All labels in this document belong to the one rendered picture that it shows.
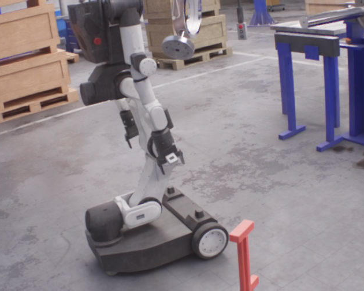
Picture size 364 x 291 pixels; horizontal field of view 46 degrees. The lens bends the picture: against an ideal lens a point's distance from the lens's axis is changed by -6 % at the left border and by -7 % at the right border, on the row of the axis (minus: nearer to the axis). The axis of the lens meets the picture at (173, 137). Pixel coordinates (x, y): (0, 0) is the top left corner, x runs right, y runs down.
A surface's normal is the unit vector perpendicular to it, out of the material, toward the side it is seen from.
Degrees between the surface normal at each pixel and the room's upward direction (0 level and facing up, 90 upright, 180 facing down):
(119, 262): 90
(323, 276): 0
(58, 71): 90
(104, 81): 90
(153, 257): 90
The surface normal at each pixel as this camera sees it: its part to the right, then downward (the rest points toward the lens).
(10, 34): 0.51, 0.23
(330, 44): -0.83, 0.29
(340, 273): -0.13, -0.93
